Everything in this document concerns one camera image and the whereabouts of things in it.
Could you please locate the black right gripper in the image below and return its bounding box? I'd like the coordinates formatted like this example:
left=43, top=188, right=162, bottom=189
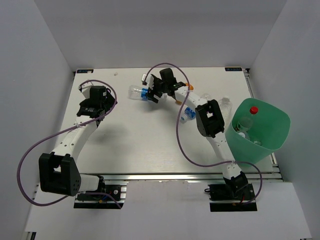
left=145, top=76, right=168, bottom=104

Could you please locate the clear bottle blue label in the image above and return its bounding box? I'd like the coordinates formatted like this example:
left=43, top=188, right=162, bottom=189
left=128, top=85, right=148, bottom=101

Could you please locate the orange plastic bottle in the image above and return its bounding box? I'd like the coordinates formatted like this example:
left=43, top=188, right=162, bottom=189
left=175, top=82, right=194, bottom=105

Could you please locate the blue label small bottle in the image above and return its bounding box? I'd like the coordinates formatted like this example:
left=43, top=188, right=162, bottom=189
left=180, top=107, right=196, bottom=122

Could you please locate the clear unlabelled bottle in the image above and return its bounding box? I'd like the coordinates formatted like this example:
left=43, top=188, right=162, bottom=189
left=218, top=96, right=233, bottom=128

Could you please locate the large red label bottle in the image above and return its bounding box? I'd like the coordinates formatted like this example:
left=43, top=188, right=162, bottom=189
left=234, top=106, right=259, bottom=141

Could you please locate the small red label bottle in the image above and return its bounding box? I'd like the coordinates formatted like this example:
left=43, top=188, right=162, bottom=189
left=250, top=137, right=262, bottom=146

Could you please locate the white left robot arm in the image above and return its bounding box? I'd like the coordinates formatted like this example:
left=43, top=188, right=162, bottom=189
left=38, top=85, right=116, bottom=200

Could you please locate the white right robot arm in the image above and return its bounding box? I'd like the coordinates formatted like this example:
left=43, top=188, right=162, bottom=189
left=142, top=68, right=248, bottom=200

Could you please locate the green plastic bin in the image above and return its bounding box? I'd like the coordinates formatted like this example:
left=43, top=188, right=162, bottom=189
left=225, top=98, right=291, bottom=164

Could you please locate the blue sticker left corner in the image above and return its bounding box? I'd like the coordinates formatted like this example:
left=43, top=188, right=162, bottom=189
left=76, top=69, right=94, bottom=74

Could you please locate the blue sticker corner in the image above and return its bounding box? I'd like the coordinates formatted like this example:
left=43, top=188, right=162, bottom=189
left=224, top=67, right=243, bottom=72
left=76, top=69, right=94, bottom=74

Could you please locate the blue sticker right corner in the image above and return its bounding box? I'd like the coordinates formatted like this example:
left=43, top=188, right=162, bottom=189
left=224, top=67, right=243, bottom=72

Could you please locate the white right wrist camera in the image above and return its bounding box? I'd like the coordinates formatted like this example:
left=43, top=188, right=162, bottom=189
left=141, top=74, right=156, bottom=89

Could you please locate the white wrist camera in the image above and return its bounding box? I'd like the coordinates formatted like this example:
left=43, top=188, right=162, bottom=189
left=141, top=74, right=156, bottom=89
left=78, top=82, right=94, bottom=99

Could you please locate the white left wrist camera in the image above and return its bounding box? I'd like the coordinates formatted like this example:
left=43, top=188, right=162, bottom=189
left=78, top=82, right=94, bottom=99

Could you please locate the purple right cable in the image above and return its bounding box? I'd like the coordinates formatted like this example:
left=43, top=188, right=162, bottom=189
left=141, top=62, right=263, bottom=206

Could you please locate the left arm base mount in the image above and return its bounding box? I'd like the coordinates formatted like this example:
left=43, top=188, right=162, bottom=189
left=73, top=175, right=127, bottom=210

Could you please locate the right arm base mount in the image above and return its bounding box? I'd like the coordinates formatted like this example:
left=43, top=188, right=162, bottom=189
left=204, top=183, right=258, bottom=213

